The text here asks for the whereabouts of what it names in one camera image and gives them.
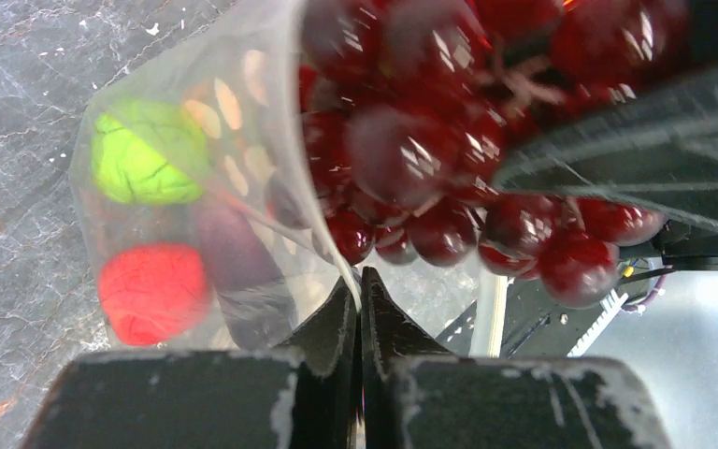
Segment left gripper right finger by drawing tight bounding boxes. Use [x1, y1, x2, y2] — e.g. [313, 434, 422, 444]
[360, 267, 671, 448]

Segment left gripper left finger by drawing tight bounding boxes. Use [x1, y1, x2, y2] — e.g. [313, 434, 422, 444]
[22, 281, 358, 448]

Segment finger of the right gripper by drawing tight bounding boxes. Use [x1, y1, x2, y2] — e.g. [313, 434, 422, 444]
[492, 66, 718, 232]

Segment red apple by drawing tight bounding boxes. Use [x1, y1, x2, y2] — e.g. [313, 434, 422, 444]
[96, 242, 210, 346]

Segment clear dotted zip bag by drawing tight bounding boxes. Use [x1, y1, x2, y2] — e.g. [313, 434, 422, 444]
[68, 1, 360, 350]

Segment dark red grape bunch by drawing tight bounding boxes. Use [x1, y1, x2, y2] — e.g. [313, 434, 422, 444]
[299, 1, 689, 309]

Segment green apple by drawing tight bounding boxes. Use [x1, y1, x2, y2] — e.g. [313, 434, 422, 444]
[91, 99, 208, 206]

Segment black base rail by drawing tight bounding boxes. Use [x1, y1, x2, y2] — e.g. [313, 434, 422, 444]
[436, 256, 676, 359]

